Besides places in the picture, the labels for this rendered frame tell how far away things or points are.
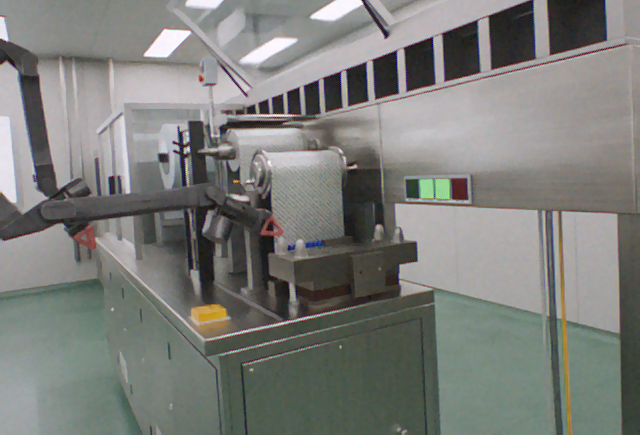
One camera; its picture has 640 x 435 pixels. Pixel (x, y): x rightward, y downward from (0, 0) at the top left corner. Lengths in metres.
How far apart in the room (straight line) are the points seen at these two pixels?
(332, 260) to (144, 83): 5.99
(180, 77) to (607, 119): 6.55
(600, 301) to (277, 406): 2.97
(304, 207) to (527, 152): 0.66
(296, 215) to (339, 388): 0.49
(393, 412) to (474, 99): 0.85
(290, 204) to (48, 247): 5.63
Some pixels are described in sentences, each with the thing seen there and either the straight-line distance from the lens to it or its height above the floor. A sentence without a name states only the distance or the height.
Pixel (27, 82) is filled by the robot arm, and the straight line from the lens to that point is 1.82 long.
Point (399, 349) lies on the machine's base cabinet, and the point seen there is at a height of 0.76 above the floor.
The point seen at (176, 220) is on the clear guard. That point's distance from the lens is 2.43.
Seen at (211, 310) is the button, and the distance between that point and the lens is 1.30.
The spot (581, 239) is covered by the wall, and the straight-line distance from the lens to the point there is 3.92.
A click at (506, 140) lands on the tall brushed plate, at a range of 1.19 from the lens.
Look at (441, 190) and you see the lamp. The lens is 1.33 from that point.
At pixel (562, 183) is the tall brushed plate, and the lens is 1.11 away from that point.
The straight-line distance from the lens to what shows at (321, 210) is 1.52.
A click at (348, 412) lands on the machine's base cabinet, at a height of 0.63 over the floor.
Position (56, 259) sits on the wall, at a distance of 6.95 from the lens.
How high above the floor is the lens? 1.25
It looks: 3 degrees down
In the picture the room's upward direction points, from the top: 3 degrees counter-clockwise
